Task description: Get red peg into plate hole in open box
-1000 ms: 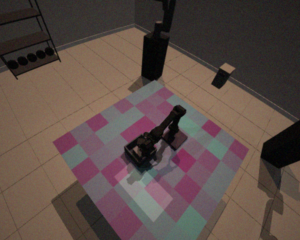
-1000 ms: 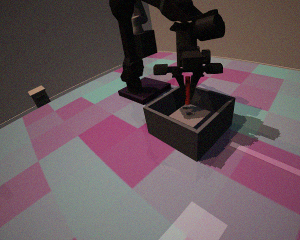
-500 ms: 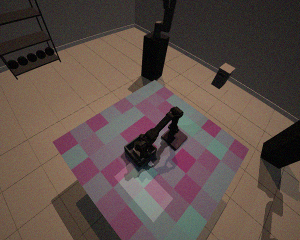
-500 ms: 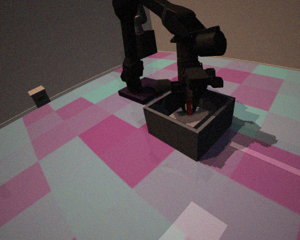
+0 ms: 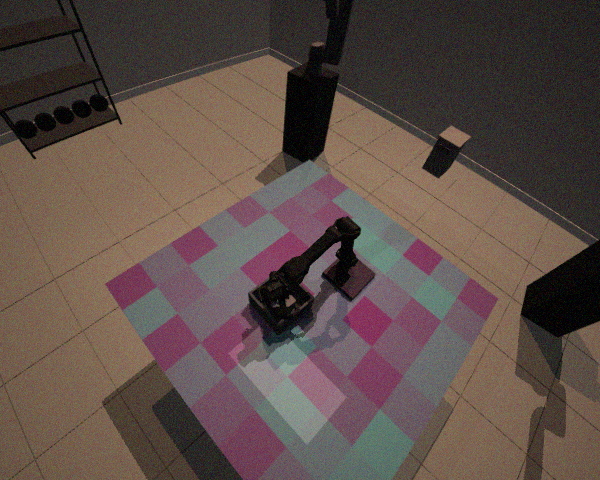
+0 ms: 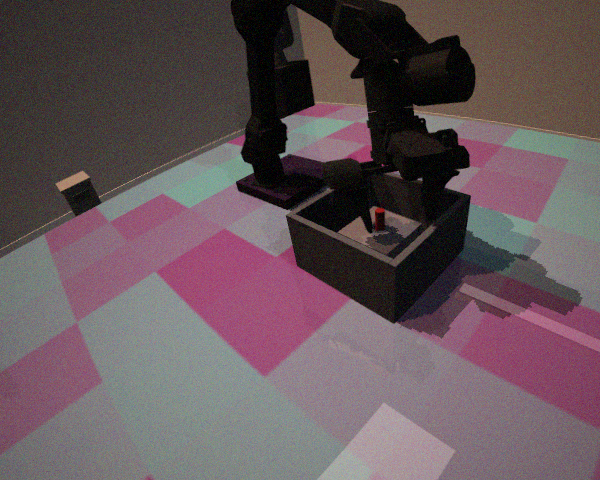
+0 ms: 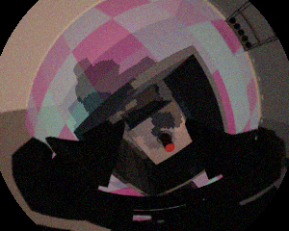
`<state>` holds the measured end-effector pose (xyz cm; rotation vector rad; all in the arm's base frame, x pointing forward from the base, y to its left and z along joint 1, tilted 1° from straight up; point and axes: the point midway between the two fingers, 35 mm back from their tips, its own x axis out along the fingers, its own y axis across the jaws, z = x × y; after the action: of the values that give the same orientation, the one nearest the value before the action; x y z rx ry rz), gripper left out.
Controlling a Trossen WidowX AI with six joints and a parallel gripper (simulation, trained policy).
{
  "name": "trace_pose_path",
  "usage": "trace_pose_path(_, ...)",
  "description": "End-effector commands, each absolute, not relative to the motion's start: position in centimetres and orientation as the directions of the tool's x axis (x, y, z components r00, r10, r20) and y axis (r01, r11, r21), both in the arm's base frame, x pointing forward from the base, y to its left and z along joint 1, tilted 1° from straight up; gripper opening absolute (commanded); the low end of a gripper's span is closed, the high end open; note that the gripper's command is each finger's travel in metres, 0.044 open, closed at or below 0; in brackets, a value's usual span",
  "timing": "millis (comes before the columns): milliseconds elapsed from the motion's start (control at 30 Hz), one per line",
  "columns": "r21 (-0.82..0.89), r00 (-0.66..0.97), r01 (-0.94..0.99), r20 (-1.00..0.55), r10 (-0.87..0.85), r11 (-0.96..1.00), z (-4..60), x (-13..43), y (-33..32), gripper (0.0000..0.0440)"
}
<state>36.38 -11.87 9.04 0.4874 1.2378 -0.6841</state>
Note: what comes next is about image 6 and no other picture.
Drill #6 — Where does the red peg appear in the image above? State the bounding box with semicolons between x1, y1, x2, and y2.
375;208;385;231

